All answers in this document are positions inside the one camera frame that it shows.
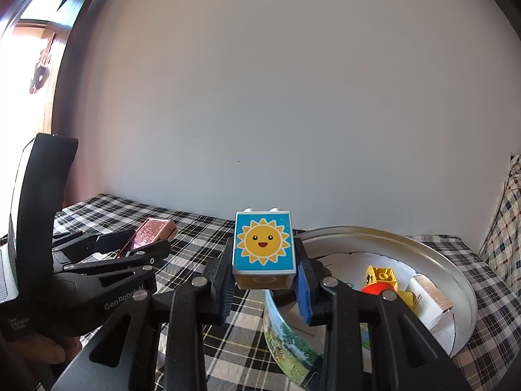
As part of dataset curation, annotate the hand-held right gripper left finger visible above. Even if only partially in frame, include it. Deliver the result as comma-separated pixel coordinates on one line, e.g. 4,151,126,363
51,238,239,391

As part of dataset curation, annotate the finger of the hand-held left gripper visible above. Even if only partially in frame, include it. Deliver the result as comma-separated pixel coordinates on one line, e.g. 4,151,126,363
63,239,172,282
52,230,137,263

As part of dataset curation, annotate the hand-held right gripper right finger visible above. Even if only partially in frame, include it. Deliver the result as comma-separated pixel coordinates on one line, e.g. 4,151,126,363
293,238,473,391

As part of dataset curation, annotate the copper foil packet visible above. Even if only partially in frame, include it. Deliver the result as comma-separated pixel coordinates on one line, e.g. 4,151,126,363
118,218,177,259

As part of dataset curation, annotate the sun print toy block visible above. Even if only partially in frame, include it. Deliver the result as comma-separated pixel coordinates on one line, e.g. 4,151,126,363
231,208,297,291

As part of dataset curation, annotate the yellow toy block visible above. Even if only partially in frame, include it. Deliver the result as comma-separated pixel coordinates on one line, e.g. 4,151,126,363
362,266,418,308

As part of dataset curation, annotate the white brown cardboard box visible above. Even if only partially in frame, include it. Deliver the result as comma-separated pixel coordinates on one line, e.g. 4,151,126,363
409,275,454,330

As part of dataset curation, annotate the round metal tin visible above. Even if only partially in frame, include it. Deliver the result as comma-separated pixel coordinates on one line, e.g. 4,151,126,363
262,225,478,387

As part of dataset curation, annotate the person's left hand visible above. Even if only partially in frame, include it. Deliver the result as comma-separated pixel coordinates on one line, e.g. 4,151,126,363
11,332,87,366

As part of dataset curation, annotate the black white checked tablecloth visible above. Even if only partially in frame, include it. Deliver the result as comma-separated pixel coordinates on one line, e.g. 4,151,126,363
0,193,521,391

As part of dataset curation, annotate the hanging door ornament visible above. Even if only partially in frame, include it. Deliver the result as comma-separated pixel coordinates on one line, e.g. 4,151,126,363
28,35,55,94

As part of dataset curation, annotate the wooden door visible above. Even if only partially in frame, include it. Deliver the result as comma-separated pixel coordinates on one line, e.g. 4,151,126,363
0,0,115,139

